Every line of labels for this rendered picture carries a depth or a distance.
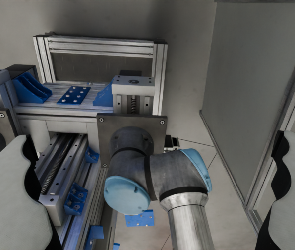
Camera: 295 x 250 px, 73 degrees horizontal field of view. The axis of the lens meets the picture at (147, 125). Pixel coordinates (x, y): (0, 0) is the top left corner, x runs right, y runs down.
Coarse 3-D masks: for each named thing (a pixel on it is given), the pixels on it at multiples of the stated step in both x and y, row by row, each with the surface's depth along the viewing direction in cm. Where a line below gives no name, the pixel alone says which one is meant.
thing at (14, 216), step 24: (24, 144) 9; (0, 168) 8; (24, 168) 8; (0, 192) 7; (24, 192) 7; (0, 216) 6; (24, 216) 6; (48, 216) 6; (0, 240) 6; (24, 240) 6; (48, 240) 6
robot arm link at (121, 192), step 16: (112, 160) 56; (128, 160) 53; (144, 160) 51; (112, 176) 49; (128, 176) 48; (144, 176) 48; (112, 192) 47; (128, 192) 46; (144, 192) 47; (128, 208) 50; (144, 208) 49
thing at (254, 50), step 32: (224, 32) 119; (256, 32) 84; (288, 32) 65; (224, 64) 120; (256, 64) 84; (288, 64) 65; (224, 96) 120; (256, 96) 85; (224, 128) 121; (256, 128) 85; (256, 160) 85
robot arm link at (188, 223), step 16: (160, 160) 49; (176, 160) 48; (192, 160) 47; (160, 176) 47; (176, 176) 46; (192, 176) 46; (208, 176) 47; (160, 192) 47; (176, 192) 44; (192, 192) 43; (208, 192) 49; (176, 208) 43; (192, 208) 43; (176, 224) 42; (192, 224) 41; (208, 224) 43; (176, 240) 40; (192, 240) 39; (208, 240) 40
